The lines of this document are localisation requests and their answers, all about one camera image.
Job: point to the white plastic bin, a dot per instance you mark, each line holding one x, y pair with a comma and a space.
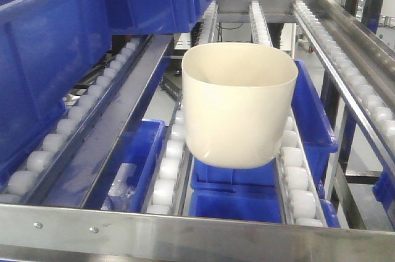
236, 99

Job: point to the black device below shelf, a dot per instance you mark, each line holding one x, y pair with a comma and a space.
171, 83

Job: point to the blue bin lower left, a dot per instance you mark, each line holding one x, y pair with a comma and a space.
138, 156

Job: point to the blue bin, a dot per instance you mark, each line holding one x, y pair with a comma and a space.
383, 190
262, 207
317, 137
138, 156

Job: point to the blue bin lower front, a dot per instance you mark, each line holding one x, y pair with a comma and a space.
262, 207

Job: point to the blue bin lower middle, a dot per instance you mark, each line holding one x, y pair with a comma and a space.
317, 137

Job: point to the blue bin far right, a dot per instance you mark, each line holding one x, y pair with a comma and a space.
383, 190

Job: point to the middle left white roller track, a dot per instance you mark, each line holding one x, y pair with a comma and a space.
164, 189

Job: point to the white roller track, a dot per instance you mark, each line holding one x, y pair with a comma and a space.
79, 116
298, 197
365, 94
164, 189

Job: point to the middle right white roller track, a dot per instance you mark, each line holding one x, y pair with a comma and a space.
298, 197

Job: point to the large blue crate left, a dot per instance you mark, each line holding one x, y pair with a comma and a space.
47, 46

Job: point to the far right white roller track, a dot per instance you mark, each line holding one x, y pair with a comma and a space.
365, 94

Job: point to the far left white roller track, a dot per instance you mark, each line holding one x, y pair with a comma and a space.
79, 116

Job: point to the steel divider rail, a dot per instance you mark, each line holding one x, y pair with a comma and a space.
86, 180

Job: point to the steel front rail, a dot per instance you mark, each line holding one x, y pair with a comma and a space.
34, 233

